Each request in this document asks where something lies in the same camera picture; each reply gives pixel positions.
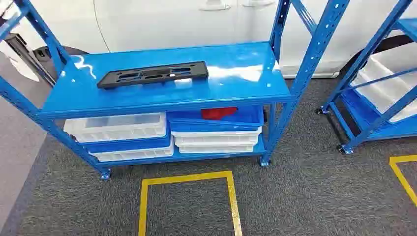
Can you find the red plastic part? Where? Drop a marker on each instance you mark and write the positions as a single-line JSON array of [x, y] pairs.
[[216, 113]]

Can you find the white plastic tray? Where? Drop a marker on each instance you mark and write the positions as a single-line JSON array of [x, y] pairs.
[[215, 138], [117, 128], [133, 155], [215, 149]]

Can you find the blue metal shelf rack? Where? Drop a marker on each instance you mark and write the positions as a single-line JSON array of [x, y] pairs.
[[365, 114], [195, 91]]

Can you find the blue plastic tray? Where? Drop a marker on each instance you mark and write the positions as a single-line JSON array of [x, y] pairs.
[[130, 146], [251, 115]]

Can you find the blue rack caster foot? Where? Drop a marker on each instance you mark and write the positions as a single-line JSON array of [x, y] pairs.
[[319, 111], [342, 149], [105, 175], [265, 162]]

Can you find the white car body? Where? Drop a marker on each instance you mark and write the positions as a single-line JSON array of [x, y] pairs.
[[169, 22]]

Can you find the white plastic trays stack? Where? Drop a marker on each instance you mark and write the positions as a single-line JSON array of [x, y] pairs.
[[387, 88]]

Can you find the black car tyre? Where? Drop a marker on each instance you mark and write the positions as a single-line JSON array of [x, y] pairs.
[[391, 42]]

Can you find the black plastic plate bracket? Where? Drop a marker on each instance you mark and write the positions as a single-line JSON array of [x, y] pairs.
[[153, 75]]

